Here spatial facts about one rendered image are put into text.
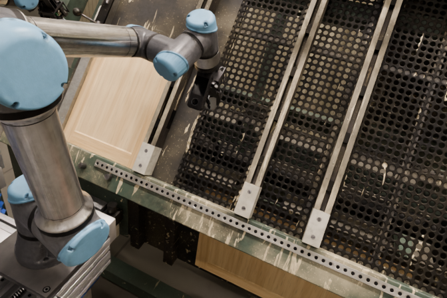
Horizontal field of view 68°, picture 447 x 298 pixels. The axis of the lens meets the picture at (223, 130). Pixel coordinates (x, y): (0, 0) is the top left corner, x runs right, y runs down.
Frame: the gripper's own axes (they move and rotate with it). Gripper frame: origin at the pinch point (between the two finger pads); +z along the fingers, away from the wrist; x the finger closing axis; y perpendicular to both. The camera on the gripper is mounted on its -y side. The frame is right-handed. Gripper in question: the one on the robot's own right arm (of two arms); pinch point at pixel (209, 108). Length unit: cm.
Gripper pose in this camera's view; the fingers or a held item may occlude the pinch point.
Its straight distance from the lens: 109.4
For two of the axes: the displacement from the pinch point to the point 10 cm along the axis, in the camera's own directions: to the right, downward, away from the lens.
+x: -9.2, -3.0, 2.6
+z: 0.6, 5.5, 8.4
